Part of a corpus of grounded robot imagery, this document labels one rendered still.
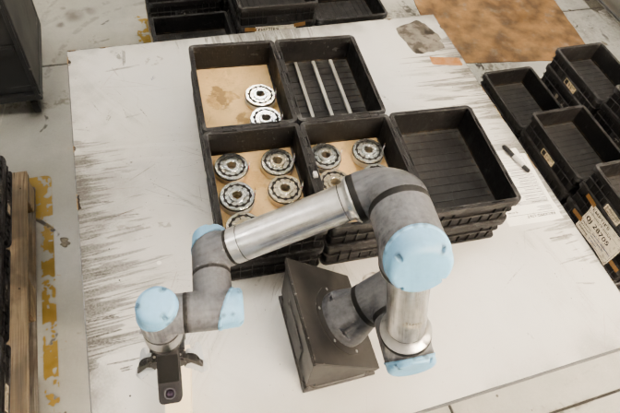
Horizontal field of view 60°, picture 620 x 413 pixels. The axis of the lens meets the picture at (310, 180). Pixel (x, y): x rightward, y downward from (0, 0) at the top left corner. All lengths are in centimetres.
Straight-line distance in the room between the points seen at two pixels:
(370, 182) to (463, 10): 317
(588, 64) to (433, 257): 256
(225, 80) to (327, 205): 103
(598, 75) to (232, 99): 211
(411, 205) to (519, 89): 228
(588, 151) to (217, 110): 178
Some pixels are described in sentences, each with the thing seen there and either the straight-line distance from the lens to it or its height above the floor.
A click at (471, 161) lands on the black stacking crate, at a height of 83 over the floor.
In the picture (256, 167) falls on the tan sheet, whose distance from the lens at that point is 169.
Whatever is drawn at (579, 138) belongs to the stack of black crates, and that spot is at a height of 38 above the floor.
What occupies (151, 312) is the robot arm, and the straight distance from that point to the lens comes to 100.
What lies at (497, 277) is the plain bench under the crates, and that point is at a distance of 182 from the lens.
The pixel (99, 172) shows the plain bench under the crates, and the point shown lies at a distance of 189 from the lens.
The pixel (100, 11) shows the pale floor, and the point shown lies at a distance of 371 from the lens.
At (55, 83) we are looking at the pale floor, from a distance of 327.
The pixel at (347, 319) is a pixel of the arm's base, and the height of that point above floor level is 91.
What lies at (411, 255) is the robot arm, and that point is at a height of 142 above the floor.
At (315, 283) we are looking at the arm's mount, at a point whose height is 87.
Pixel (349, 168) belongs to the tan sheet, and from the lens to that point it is 173.
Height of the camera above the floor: 217
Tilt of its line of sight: 53 degrees down
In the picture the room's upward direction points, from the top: 11 degrees clockwise
